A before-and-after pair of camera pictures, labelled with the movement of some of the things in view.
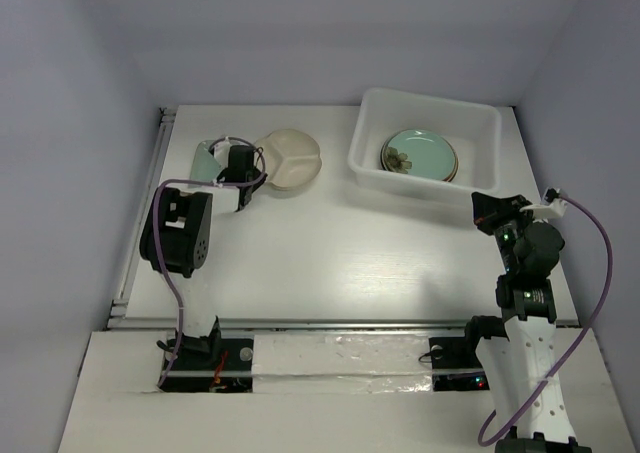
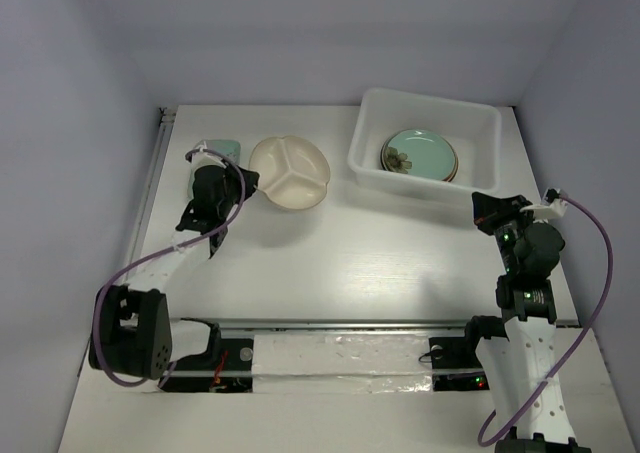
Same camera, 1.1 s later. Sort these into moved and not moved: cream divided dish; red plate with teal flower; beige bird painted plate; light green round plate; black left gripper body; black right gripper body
Moved: black left gripper body; cream divided dish
Not moved: red plate with teal flower; black right gripper body; beige bird painted plate; light green round plate
